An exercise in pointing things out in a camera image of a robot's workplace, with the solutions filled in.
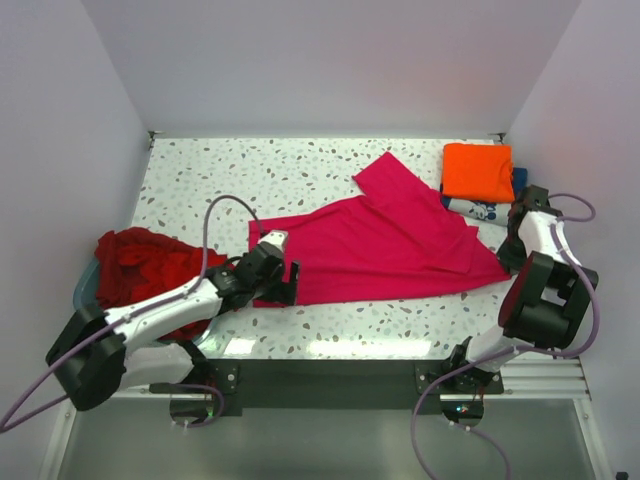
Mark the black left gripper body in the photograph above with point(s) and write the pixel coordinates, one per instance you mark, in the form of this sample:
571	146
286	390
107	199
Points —
270	289

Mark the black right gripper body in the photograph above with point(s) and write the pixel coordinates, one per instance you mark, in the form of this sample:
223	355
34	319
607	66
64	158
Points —
512	253

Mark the orange folded t shirt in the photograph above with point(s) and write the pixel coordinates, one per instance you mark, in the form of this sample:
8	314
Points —
478	172

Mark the pink t shirt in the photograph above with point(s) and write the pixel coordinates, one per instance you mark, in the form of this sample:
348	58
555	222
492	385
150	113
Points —
393	241

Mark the blue grey cartoon t shirt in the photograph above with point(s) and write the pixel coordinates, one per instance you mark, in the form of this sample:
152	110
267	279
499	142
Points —
495	213

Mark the red t shirt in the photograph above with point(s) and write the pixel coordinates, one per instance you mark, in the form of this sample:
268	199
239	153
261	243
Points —
137	264

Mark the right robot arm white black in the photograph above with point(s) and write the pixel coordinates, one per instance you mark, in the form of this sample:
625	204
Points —
547	302

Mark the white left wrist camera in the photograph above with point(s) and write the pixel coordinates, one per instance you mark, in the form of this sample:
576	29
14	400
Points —
276	240

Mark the black metal base frame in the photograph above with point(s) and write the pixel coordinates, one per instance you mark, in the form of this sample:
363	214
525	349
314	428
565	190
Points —
306	384

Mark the teal plastic basket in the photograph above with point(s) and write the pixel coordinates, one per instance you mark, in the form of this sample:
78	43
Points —
86	288

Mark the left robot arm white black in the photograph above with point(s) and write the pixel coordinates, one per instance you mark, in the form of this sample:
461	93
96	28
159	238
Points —
100	352

